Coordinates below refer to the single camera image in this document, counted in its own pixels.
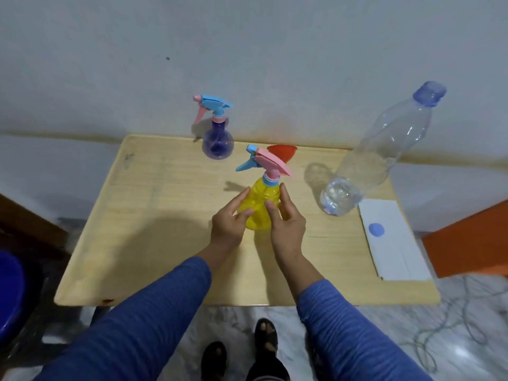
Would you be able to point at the person's right leg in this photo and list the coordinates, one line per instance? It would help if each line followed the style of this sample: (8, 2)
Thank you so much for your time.
(268, 370)

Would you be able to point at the blue bottle cap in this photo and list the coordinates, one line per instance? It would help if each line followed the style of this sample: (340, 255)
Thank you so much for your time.
(376, 230)

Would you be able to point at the person's left hand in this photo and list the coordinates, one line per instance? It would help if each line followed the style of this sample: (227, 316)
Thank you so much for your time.
(226, 230)

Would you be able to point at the yellow spray bottle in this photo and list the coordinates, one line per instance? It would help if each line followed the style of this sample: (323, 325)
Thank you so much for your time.
(260, 198)

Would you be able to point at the person's right hand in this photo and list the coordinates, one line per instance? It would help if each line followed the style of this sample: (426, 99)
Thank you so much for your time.
(287, 234)

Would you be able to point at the person's right forearm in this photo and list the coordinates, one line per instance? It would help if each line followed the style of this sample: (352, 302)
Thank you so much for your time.
(349, 337)

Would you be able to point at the person's left forearm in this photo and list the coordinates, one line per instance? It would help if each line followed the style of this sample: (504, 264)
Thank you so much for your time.
(135, 329)

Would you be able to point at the white paper sheet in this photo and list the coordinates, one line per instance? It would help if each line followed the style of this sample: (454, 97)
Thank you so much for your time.
(401, 257)

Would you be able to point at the person's black sandal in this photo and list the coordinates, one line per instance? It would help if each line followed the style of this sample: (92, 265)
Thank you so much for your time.
(266, 335)
(213, 361)

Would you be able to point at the black plastic stool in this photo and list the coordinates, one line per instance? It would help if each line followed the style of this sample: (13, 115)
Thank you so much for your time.
(43, 313)

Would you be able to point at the orange plastic funnel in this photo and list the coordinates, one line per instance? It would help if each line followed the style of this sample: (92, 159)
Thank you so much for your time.
(283, 151)

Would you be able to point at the person's left black sandal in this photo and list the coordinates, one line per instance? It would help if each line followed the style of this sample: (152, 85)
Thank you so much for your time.
(213, 361)

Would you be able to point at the orange furniture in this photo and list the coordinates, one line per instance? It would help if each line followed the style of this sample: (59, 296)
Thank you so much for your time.
(468, 246)

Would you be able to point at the blue plastic basin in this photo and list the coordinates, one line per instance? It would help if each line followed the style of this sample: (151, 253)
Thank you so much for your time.
(10, 297)

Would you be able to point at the clear plastic water bottle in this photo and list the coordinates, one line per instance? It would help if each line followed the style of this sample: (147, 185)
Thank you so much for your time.
(377, 154)

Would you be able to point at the brown wooden door frame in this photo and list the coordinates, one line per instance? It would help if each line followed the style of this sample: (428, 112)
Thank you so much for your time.
(27, 226)

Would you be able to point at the purple spray bottle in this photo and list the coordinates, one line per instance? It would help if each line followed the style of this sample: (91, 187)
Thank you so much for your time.
(217, 144)

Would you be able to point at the person's right black sandal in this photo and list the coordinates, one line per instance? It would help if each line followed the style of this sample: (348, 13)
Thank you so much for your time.
(266, 335)

